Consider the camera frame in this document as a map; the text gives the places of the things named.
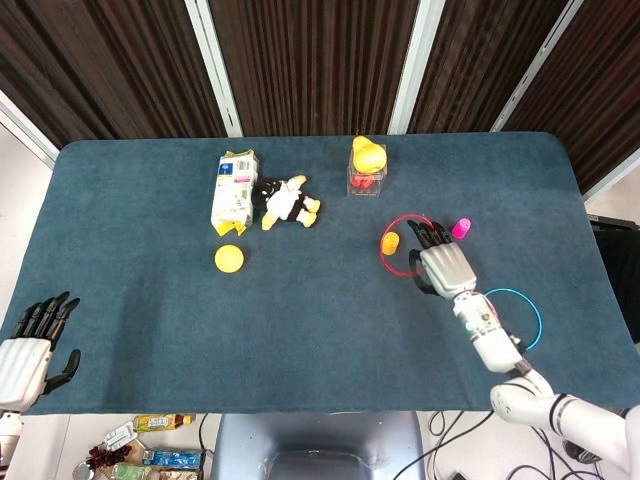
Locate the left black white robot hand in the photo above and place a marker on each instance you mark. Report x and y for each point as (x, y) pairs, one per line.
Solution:
(22, 365)

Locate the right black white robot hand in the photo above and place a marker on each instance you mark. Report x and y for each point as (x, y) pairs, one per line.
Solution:
(447, 270)

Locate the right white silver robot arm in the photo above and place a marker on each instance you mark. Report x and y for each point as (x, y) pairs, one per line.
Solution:
(495, 340)

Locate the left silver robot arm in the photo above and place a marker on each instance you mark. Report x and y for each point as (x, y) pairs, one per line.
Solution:
(10, 430)

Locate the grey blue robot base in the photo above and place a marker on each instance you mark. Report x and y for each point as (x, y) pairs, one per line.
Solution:
(320, 445)

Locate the pink peg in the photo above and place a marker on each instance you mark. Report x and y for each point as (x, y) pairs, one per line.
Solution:
(461, 229)

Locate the orange peg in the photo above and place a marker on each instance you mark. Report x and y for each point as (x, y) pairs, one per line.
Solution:
(389, 243)

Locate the clear box with red pieces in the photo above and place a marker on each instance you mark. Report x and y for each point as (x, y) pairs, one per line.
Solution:
(367, 184)

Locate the white plastic item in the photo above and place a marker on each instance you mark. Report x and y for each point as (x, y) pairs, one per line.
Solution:
(120, 436)

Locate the red berry bunch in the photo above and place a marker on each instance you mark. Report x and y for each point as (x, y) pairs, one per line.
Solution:
(107, 456)

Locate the yellow toy pear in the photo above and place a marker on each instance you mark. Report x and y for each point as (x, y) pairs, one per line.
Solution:
(369, 156)

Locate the yellow drink carton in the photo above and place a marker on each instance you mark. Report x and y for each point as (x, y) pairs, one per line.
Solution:
(157, 423)

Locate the green bottle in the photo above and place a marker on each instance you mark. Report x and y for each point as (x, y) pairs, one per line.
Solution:
(127, 471)

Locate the blue table cloth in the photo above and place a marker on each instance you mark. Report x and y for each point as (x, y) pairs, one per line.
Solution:
(300, 325)

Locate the black equipment case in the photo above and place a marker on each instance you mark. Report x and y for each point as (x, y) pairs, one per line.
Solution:
(620, 275)

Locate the blue snack packet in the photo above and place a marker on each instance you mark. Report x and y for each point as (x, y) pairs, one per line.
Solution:
(172, 458)

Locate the black white plush penguin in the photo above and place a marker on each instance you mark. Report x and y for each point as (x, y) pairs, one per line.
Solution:
(282, 202)

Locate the yellow ball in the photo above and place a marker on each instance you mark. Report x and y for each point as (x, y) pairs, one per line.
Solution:
(229, 258)

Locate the white green drink carton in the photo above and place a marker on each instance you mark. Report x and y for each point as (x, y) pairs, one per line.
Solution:
(232, 195)

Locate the white partition post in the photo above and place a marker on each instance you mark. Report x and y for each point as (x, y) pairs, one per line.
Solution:
(537, 67)
(612, 182)
(415, 70)
(27, 132)
(215, 70)

